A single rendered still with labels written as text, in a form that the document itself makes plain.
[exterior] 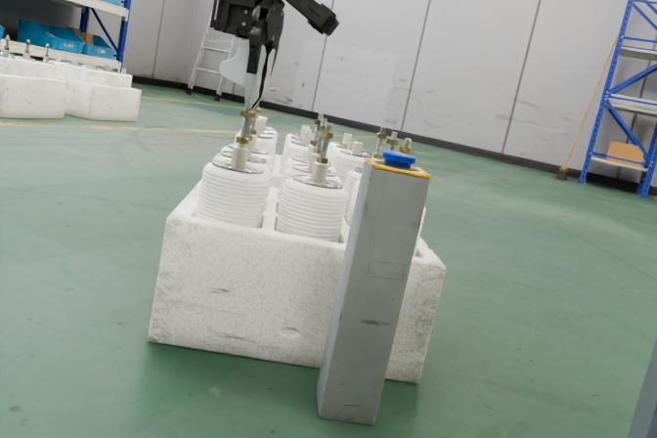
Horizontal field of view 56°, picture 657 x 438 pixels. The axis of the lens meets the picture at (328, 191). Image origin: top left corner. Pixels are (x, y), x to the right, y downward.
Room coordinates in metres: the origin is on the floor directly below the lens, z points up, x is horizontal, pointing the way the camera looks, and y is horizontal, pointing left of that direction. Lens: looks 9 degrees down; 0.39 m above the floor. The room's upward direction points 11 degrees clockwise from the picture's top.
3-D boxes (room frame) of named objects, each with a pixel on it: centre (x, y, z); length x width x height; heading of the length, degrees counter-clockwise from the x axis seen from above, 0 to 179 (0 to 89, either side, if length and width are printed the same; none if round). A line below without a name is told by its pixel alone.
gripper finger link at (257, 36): (0.85, 0.13, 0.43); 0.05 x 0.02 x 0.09; 171
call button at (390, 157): (0.72, -0.07, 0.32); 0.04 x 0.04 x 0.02
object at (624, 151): (6.10, -2.79, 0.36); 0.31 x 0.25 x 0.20; 68
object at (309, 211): (0.89, 0.02, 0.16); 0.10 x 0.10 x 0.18
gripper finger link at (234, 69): (0.86, 0.15, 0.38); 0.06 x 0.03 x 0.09; 81
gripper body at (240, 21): (0.88, 0.15, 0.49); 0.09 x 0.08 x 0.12; 81
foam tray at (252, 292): (1.01, 0.03, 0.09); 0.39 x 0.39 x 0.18; 6
